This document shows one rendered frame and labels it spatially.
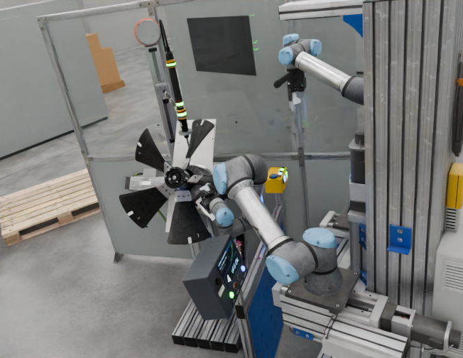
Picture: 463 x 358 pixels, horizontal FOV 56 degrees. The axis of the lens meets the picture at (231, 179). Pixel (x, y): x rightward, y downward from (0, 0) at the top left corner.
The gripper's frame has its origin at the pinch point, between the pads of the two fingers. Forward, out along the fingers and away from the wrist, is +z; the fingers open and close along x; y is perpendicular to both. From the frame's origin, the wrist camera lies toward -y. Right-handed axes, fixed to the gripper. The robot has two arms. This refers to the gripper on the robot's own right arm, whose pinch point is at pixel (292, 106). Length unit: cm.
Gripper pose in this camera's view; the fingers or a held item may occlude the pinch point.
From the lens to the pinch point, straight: 228.4
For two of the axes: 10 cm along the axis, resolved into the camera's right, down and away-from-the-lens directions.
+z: 1.5, 8.8, 4.5
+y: 9.4, 0.1, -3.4
